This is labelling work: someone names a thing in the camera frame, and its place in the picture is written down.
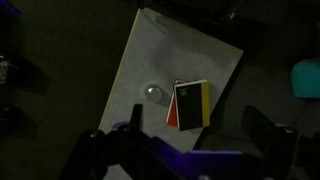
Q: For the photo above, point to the grey wooden coffee table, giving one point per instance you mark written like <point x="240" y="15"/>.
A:
<point x="173" y="50"/>

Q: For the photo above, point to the black book with yellow spine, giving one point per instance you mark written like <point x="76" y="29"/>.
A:
<point x="190" y="106"/>

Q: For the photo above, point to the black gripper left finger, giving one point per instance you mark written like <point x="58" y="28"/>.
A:
<point x="137" y="116"/>

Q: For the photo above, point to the silver round tin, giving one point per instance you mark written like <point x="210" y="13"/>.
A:
<point x="155" y="100"/>

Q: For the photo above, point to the dark grey sofa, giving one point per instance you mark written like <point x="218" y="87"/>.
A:
<point x="310" y="43"/>

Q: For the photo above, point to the teal cushion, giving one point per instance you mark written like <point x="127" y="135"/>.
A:
<point x="306" y="78"/>

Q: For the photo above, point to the silver round tin lid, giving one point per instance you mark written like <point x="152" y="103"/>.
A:
<point x="153" y="91"/>

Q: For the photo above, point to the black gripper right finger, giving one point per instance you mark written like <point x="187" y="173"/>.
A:
<point x="266" y="133"/>

